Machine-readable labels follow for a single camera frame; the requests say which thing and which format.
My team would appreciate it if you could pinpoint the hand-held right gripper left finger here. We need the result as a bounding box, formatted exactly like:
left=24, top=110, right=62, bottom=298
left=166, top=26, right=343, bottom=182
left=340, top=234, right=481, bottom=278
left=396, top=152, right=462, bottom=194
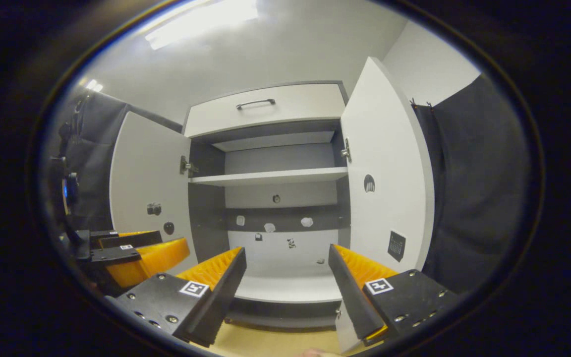
left=105, top=246, right=247, bottom=349

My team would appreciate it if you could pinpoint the silver drawer handle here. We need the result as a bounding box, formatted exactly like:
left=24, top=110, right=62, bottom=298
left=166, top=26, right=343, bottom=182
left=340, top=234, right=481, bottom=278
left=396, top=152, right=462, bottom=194
left=236, top=99, right=276, bottom=111

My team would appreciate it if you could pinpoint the white cabinet drawer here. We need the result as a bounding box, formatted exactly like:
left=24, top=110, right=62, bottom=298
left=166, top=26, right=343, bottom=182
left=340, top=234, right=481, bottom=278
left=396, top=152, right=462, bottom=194
left=184, top=83, right=346, bottom=138

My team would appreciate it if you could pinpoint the white cabinet shelf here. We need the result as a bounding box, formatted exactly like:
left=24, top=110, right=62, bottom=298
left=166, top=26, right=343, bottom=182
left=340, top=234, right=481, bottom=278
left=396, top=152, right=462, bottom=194
left=211, top=131, right=336, bottom=153
left=189, top=167, right=349, bottom=187

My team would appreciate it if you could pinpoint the white door with headphones sticker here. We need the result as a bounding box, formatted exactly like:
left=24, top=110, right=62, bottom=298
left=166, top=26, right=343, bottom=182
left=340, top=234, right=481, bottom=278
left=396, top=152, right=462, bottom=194
left=335, top=56, right=436, bottom=354

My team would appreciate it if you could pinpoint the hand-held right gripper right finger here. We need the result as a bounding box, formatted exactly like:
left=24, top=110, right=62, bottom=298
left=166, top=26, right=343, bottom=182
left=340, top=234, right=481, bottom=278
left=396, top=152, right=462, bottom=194
left=327, top=243, right=459, bottom=348

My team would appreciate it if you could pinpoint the white double-door shoe cabinet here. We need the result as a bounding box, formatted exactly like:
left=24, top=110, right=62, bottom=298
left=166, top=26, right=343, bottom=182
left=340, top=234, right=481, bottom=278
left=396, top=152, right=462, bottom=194
left=181, top=80, right=353, bottom=330

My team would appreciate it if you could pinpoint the white door with camera sticker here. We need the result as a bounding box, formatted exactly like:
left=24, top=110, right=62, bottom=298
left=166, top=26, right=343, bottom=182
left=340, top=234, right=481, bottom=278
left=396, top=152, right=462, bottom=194
left=110, top=111, right=199, bottom=276

